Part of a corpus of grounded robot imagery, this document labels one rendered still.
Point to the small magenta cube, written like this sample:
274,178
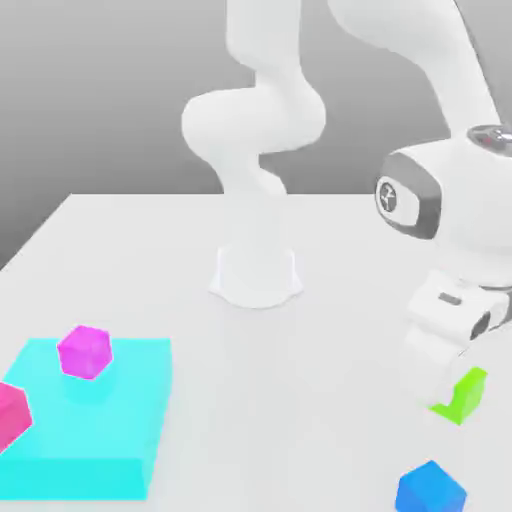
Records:
84,354

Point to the small pink cube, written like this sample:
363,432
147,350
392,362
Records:
12,416

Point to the small blue cube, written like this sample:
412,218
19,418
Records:
430,490

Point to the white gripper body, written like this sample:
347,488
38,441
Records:
434,316

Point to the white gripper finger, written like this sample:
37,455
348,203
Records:
447,380

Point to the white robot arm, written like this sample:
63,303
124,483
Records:
256,120

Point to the small green cube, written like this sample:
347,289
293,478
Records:
468,396

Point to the large cyan box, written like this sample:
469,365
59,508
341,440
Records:
84,432

